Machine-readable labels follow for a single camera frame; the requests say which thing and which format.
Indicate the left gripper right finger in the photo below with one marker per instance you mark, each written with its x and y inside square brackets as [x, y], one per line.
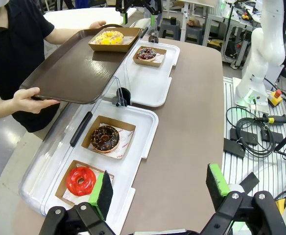
[231, 210]

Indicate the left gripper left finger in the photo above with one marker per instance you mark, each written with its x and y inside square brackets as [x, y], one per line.
[103, 195]

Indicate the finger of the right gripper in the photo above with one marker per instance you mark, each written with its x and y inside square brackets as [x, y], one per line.
[154, 9]
[125, 9]

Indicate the printed liner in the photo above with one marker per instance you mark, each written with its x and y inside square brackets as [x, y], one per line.
[126, 139]
[68, 194]
[160, 58]
[129, 40]

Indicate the yellow glazed sprinkle donut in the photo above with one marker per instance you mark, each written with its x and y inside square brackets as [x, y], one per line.
[101, 39]

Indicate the kraft box of yellow donut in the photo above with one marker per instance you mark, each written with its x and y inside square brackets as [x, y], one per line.
[113, 47]

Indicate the chocolate donut with nut crumbs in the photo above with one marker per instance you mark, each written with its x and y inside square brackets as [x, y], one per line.
[111, 143]

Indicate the kraft box of nut donut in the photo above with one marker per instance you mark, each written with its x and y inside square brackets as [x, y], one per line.
[89, 132]

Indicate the brown plastic serving tray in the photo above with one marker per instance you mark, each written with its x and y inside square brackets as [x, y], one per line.
[72, 73]

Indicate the person's left forearm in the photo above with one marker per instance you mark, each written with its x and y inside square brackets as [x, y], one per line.
[67, 34]

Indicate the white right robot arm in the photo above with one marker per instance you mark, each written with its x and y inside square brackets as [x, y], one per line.
[263, 49]

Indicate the red glazed donut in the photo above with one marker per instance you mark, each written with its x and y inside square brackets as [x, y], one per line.
[72, 183]

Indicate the printed liner under red donut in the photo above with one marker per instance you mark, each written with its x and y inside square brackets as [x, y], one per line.
[68, 194]

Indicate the kraft box of red donut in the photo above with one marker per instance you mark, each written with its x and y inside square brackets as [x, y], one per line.
[61, 191]

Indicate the dark donut with coloured sprinkles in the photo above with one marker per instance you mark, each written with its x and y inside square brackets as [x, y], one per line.
[143, 56]

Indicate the printed liner under sprinkle donut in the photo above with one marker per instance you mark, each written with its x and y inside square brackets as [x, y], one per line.
[160, 58]

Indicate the kraft box of sprinkle donut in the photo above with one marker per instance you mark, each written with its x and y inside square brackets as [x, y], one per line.
[145, 64]

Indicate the white tray with sprinkle donut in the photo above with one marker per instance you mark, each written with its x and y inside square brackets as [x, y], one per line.
[152, 83]

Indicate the white tray with red donut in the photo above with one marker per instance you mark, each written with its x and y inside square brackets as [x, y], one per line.
[138, 127]

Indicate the person in black shirt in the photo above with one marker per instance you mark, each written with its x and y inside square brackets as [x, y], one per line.
[10, 49]

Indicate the person's left hand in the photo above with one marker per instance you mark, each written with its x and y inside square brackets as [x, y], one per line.
[97, 24]

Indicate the person's right hand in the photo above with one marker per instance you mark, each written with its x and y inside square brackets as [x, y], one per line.
[28, 101]

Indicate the black cup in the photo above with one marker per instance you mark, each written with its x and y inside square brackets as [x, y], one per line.
[173, 20]

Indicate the grey stool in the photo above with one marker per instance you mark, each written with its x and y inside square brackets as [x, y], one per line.
[194, 30]
[168, 27]

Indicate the white table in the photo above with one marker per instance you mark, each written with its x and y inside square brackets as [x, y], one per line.
[72, 17]

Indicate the black flat block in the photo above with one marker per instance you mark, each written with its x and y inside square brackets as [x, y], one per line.
[232, 148]
[277, 137]
[248, 138]

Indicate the black handheld enabling device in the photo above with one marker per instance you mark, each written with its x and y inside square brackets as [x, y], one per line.
[277, 119]

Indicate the yellow emergency stop box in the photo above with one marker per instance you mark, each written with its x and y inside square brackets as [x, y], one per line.
[275, 99]

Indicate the metal frame workbench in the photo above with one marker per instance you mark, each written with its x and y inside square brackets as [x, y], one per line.
[216, 29]

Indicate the aluminium base plate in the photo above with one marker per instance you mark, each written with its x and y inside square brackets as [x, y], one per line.
[228, 98]

